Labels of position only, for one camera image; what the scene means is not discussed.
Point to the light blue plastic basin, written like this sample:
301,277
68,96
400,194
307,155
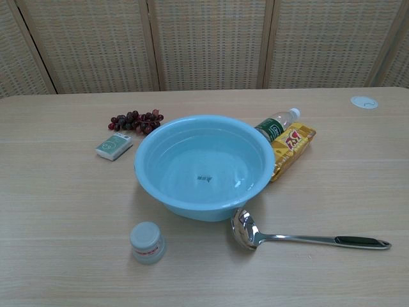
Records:
179,153

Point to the yellow snack package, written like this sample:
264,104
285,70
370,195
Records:
292,144

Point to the clear bottle with green label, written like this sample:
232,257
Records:
276,123

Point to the woven rattan folding screen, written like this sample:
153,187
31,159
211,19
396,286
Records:
204,41

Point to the bunch of dark red grapes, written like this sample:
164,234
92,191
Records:
135,120

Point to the white round table grommet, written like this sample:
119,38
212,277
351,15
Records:
364,102

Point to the small green and white box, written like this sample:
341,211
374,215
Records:
113,145

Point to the white jar with red label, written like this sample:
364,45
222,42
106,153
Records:
147,244

